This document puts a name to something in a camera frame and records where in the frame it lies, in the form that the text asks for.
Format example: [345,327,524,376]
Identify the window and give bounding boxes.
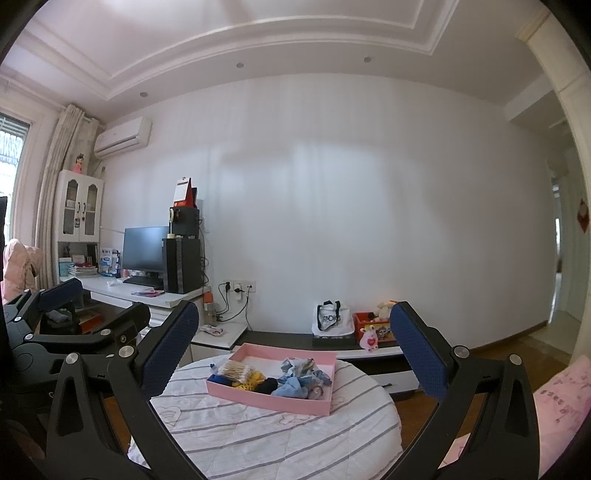
[0,113,33,195]

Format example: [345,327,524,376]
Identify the pink puffer jacket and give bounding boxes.
[0,239,40,301]

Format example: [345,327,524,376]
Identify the white hutch cabinet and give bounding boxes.
[56,169,105,278]

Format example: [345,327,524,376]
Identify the black speaker box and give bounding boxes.
[170,207,201,239]

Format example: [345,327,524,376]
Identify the white wall air conditioner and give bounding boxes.
[93,116,153,160]

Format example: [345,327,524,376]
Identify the red toy box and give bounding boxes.
[353,311,399,343]

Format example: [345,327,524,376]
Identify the beige curtain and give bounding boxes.
[34,104,100,289]

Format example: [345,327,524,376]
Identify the light blue fuzzy sock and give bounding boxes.
[271,376,308,400]

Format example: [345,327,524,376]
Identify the black low bench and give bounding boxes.
[242,330,421,393]

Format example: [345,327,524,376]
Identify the pink patterned quilt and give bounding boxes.
[443,355,589,480]

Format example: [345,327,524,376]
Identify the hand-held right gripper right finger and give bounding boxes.
[389,301,541,480]

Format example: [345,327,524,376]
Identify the red white desk calendar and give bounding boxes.
[173,178,199,209]

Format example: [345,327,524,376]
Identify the striped white tablecloth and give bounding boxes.
[128,353,402,480]

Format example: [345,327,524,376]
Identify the white side cabinet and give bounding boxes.
[190,322,247,365]

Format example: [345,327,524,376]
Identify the black power cable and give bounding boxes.
[217,281,250,321]

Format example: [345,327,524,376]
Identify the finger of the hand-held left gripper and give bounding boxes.
[2,278,85,337]
[25,302,152,357]

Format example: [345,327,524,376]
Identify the blue white boxes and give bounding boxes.
[99,248,122,277]

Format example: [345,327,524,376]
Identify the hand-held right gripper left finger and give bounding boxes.
[46,300,200,480]

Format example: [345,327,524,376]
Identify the white shopping bag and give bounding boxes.
[311,300,355,337]

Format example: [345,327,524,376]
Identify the white cartoon print cloth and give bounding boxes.
[279,357,333,386]

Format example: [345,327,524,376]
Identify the pack of cotton swabs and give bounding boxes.
[217,360,256,383]

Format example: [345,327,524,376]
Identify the stack of books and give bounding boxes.
[59,263,100,278]

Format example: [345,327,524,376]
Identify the black computer monitor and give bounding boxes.
[122,226,171,273]

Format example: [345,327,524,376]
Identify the white desk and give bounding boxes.
[69,274,213,324]

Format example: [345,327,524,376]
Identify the black computer tower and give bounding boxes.
[161,237,204,295]

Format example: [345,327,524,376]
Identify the pink cardboard box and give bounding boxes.
[205,342,338,416]

